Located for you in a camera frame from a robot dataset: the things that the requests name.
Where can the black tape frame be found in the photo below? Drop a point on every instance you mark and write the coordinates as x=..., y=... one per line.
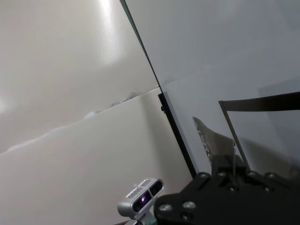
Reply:
x=257, y=104

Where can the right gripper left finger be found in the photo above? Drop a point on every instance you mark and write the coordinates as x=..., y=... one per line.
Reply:
x=221, y=168

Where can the white glossy panel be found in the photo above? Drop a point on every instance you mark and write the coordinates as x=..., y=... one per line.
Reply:
x=58, y=58

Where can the white matte panel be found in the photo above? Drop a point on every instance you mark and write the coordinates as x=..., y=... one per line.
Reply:
x=82, y=164

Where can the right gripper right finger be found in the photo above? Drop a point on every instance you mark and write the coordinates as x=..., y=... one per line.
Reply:
x=241, y=170

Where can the silver camera bracket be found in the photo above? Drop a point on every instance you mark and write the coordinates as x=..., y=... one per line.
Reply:
x=146, y=219

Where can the silver depth camera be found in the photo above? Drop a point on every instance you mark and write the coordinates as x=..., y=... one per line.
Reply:
x=136, y=201

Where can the black table edge frame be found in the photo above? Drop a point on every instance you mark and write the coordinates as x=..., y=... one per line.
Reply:
x=178, y=140

